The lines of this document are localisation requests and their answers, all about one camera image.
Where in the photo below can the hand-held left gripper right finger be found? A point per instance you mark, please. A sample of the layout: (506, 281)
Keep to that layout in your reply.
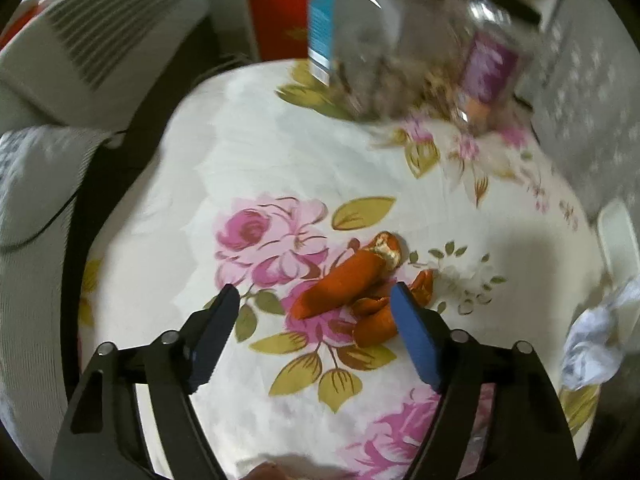
(415, 340)

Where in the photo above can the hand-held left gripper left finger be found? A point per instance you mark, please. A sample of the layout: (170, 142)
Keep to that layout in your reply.
(215, 340)

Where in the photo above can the curled orange peel piece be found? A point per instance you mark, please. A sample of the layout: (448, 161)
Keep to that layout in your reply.
(375, 327)

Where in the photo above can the small orange peel piece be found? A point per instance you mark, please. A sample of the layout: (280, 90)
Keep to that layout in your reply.
(424, 285)

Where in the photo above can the large orange peel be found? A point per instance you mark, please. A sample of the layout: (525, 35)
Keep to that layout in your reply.
(340, 280)

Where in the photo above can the white plastic bin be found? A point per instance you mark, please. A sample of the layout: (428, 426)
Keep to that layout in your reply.
(620, 240)

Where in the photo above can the person's left hand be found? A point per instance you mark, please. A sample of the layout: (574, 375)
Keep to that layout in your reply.
(267, 472)

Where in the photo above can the crumpled white paper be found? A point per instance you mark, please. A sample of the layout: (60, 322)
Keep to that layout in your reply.
(595, 340)

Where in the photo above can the floral tablecloth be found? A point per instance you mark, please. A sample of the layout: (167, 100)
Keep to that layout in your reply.
(225, 160)

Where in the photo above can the striped grey blanket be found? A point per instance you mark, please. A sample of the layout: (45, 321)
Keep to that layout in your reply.
(30, 200)

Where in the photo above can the purple label clear jar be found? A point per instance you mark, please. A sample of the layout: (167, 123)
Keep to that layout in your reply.
(487, 65)

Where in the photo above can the white lace curtain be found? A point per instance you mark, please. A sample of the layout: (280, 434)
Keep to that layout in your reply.
(590, 110)

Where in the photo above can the blue label clear jar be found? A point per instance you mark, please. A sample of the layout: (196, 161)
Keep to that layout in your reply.
(360, 50)

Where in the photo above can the grey sofa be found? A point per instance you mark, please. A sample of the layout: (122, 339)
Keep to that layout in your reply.
(210, 40)

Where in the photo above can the red box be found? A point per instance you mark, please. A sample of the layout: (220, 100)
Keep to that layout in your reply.
(280, 25)

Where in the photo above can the striped armrest cover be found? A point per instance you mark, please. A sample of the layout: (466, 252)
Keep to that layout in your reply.
(100, 35)

